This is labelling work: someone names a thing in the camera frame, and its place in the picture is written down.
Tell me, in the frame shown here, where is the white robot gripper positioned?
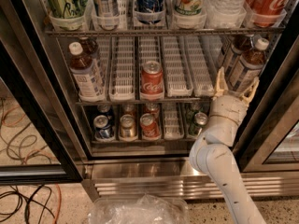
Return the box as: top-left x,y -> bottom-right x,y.
209,67 -> 260,125

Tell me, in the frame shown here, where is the tea bottle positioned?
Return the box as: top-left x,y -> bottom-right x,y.
69,42 -> 104,102
79,37 -> 98,62
228,37 -> 269,91
218,35 -> 253,77

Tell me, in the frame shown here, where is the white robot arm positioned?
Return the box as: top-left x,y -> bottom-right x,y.
189,68 -> 266,224

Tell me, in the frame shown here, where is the white shelf tray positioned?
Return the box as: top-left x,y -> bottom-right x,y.
184,36 -> 214,97
161,36 -> 193,97
162,103 -> 184,140
109,37 -> 135,101

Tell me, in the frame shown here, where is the white bottom shelf tray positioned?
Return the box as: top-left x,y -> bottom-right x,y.
162,103 -> 184,140

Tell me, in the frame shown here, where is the red coca-cola bottle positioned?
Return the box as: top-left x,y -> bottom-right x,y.
245,0 -> 288,28

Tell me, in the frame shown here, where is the red cola can middle shelf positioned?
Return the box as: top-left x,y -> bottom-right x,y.
141,61 -> 163,94

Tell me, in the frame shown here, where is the fridge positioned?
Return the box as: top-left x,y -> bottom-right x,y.
0,0 -> 299,200

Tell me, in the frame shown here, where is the green can front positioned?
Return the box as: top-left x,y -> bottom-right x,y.
188,112 -> 208,136

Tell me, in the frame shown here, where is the red can front bottom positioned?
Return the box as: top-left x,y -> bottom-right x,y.
140,113 -> 160,138

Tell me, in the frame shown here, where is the gold can front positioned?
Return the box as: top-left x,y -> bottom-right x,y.
120,115 -> 136,138

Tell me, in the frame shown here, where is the blue pepsi can front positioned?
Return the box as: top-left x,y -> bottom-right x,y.
93,115 -> 114,139

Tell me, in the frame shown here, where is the clear plastic bin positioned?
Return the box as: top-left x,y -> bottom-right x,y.
88,194 -> 190,224

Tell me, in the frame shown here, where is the silver tall can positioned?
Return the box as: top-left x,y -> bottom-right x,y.
93,0 -> 119,17

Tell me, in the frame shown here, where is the black cable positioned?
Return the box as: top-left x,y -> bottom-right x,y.
0,96 -> 57,224

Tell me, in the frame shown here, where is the orange cable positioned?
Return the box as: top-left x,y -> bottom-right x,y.
0,105 -> 63,224

